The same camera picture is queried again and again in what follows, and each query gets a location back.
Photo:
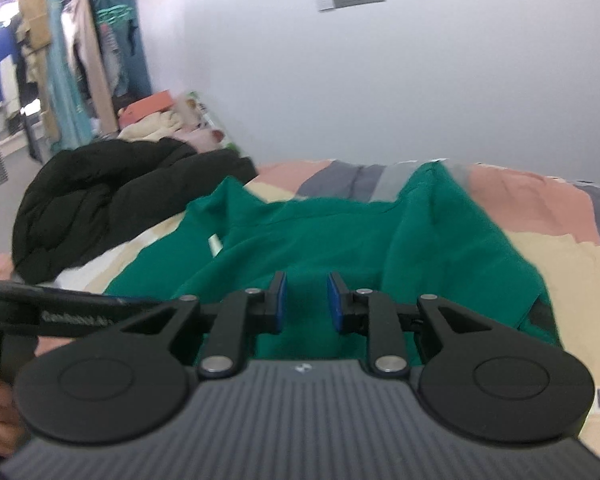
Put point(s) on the patchwork bed sheet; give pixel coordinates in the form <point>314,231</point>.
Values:
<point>555,260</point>

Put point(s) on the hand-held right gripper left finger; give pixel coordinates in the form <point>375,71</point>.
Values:
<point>279,305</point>

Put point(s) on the green hoodie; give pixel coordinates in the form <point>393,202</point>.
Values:
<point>330,230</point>

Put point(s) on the cream plush blanket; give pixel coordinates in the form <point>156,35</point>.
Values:
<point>155,127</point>

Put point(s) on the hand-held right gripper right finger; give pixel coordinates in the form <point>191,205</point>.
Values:
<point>334,305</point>

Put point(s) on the teal clothes hangers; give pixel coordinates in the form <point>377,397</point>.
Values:
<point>112,12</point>

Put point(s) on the person's left hand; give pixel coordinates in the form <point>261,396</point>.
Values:
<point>2,410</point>

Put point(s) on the pink hanging pants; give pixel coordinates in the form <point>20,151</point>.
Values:
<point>92,50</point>

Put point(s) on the black puffer jacket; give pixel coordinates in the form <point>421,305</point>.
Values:
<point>105,195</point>

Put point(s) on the white printed bag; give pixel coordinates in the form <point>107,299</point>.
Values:
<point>200,107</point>

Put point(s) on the beige hanging garment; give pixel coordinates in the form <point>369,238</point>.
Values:
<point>35,15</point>

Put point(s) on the pink plush toy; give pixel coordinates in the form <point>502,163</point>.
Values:
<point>202,140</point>

